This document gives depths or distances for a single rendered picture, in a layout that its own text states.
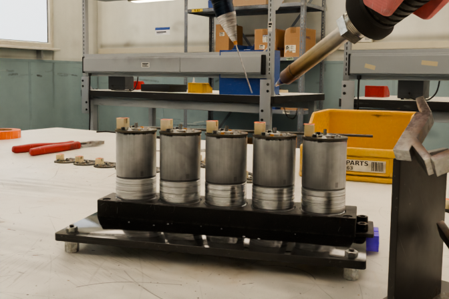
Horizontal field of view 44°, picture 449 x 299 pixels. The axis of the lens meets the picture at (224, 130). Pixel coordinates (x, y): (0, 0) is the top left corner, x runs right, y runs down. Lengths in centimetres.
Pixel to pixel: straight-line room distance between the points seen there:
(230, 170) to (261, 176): 2
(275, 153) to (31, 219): 17
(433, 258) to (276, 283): 7
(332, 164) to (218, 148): 6
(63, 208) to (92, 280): 15
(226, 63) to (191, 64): 23
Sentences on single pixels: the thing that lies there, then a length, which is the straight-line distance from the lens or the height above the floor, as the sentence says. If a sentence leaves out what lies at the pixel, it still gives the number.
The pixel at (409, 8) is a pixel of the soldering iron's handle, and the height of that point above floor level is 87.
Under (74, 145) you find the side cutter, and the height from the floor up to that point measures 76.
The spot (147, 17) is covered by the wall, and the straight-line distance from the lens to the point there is 607.
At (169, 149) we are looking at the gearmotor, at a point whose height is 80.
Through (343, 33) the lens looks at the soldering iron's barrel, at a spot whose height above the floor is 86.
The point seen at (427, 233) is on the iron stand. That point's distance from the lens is 24.
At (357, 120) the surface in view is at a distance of 63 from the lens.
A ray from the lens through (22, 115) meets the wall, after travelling 586.
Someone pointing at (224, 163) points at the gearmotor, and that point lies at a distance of 31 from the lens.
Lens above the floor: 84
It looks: 6 degrees down
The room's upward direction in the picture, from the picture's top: 1 degrees clockwise
